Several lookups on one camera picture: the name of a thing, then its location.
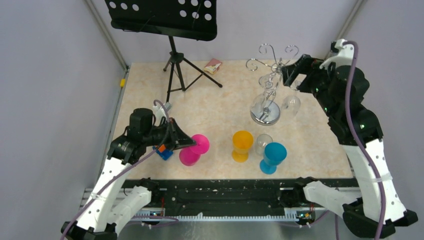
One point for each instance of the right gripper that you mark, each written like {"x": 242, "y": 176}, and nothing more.
{"x": 304, "y": 64}

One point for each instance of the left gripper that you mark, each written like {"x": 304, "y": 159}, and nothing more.
{"x": 177, "y": 138}

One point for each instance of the magenta plastic goblet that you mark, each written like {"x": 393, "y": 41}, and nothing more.
{"x": 189, "y": 156}

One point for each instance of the clear wine glass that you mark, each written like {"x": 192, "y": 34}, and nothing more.
{"x": 291, "y": 104}

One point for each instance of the tall clear flute glass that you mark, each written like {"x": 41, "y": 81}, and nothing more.
{"x": 262, "y": 102}

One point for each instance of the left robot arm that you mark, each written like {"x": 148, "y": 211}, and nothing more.
{"x": 100, "y": 218}

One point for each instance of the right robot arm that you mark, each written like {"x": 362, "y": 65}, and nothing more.
{"x": 339, "y": 88}

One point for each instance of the chrome wine glass rack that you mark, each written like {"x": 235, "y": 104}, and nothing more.
{"x": 276, "y": 112}

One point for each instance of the small clear tumbler glass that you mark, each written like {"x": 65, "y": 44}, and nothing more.
{"x": 261, "y": 142}

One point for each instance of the blue orange toy car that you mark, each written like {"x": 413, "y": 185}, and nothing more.
{"x": 163, "y": 152}

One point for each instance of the orange plastic goblet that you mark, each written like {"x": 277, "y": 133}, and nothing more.
{"x": 242, "y": 142}

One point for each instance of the small pink card box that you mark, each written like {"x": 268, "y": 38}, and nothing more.
{"x": 212, "y": 66}

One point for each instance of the blue plastic goblet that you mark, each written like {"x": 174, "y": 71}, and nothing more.
{"x": 273, "y": 155}

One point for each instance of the black music stand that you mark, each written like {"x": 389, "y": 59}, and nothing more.
{"x": 187, "y": 19}

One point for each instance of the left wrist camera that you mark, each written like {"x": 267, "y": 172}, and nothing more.
{"x": 159, "y": 111}

